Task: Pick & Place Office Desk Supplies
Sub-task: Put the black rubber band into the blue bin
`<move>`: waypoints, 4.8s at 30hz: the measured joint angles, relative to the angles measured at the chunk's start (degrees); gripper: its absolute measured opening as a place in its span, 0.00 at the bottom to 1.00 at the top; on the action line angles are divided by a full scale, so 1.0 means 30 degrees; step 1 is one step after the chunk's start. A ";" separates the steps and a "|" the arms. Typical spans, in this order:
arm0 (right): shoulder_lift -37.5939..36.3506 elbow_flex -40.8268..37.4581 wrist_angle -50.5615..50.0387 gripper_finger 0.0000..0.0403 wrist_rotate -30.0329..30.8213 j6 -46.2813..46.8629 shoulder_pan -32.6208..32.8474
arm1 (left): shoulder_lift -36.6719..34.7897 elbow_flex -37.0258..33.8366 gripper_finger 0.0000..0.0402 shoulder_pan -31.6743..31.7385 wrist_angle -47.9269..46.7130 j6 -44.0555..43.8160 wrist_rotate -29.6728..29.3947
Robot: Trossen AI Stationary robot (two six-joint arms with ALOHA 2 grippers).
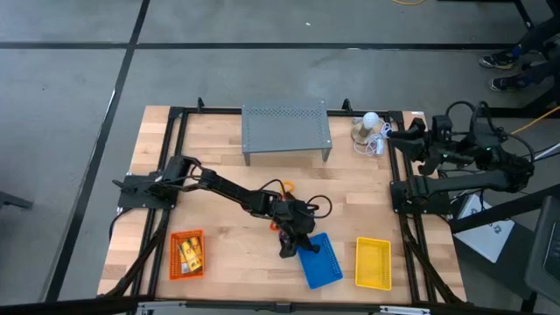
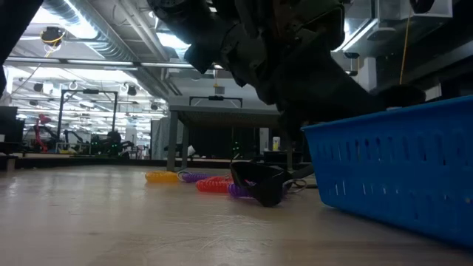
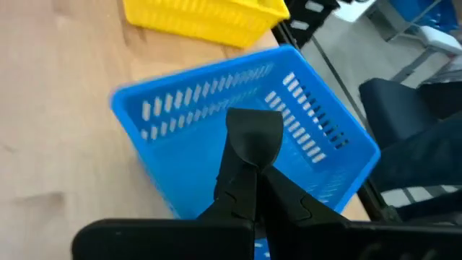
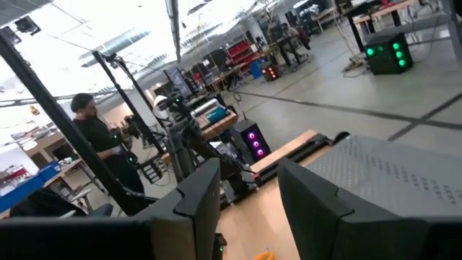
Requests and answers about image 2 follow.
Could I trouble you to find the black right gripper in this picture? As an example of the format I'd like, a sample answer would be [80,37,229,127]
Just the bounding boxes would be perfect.
[147,0,385,173]

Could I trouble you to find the black binder clip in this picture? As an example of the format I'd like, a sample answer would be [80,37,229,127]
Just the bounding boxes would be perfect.
[229,161,293,208]

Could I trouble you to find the purple coil keychain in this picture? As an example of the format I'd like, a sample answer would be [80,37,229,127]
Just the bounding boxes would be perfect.
[227,179,308,199]
[177,171,212,183]

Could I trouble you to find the red coil keychain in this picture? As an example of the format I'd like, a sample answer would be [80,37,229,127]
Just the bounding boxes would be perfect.
[195,175,234,194]

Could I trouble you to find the blue plastic basket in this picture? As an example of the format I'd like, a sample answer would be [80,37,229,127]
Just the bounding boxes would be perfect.
[301,95,473,249]

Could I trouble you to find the yellow orange coil keychain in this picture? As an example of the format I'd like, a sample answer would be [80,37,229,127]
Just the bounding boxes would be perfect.
[145,170,180,183]

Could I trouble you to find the red desk lamp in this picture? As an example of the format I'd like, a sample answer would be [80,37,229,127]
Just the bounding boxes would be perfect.
[34,113,52,153]

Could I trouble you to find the grey perforated metal riser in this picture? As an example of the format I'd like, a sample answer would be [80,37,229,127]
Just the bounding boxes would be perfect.
[166,105,296,173]

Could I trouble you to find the grey cabinet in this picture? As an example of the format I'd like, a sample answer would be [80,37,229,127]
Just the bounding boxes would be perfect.
[150,117,171,160]

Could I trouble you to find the black robot arms green lights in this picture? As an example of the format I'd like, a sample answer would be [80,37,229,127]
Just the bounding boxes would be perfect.
[62,129,135,157]

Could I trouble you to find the long ceiling light bar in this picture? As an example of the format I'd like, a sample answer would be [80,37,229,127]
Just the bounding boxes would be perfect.
[4,57,226,72]

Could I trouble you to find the wooden workbench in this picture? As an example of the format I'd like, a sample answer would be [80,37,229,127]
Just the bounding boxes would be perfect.
[14,151,149,160]

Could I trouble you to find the black computer monitor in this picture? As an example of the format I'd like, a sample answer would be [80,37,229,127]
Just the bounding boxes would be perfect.
[0,106,25,154]

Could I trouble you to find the yellow power cable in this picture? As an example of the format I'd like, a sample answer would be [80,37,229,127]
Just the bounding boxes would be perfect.
[398,10,413,86]

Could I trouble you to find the black station camera frame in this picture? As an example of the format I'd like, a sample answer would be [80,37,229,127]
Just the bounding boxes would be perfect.
[56,88,119,153]

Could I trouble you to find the ceiling cable reel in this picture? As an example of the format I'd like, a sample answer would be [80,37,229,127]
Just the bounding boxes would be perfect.
[39,26,67,58]

